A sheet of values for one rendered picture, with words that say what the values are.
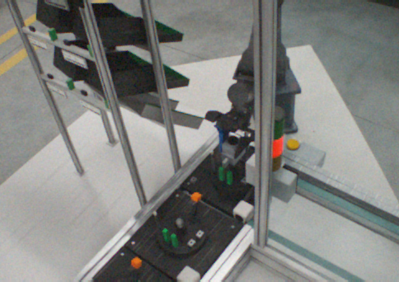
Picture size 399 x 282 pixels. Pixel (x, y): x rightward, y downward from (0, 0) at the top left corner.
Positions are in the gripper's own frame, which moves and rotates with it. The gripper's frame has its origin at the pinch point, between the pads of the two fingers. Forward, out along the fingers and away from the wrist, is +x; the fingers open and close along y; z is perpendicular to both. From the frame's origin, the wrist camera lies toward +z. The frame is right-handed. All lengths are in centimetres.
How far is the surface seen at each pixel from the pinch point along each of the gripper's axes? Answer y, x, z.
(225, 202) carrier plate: 3.3, 17.2, -1.9
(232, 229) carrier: 10.3, 21.2, 3.3
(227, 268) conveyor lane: 15.7, 28.3, 10.9
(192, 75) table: -50, -7, -51
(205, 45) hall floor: -138, -13, -200
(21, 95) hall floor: -231, 61, -105
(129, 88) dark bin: -23.7, -7.6, 20.0
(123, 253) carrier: -10.4, 35.4, 21.7
